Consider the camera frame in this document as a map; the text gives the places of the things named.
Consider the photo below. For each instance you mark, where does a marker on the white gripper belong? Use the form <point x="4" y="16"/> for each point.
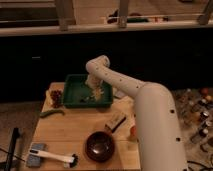
<point x="95" y="85"/>

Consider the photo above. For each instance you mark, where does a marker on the metal fork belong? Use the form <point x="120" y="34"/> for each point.
<point x="87" y="99"/>

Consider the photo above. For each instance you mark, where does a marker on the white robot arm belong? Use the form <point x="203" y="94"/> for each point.
<point x="160" y="142"/>

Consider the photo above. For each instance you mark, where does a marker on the green plastic tray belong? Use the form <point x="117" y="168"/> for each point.
<point x="76" y="89"/>

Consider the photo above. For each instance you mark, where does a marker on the grey blue cloth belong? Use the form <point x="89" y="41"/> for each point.
<point x="119" y="94"/>

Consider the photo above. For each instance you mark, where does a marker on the wooden block eraser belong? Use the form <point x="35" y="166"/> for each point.
<point x="115" y="121"/>

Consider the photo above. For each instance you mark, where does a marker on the bunch of red grapes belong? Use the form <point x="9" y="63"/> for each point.
<point x="56" y="96"/>

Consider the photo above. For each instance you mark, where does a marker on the dark red bowl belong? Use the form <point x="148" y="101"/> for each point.
<point x="100" y="146"/>

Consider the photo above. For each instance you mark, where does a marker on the white wooden railing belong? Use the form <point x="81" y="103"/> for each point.
<point x="91" y="16"/>

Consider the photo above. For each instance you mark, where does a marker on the white dish brush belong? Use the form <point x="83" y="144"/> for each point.
<point x="71" y="161"/>

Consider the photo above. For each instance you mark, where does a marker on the black stand pole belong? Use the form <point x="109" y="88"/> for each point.
<point x="9" y="159"/>

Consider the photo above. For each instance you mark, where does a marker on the blue sponge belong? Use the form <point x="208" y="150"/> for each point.
<point x="34" y="161"/>

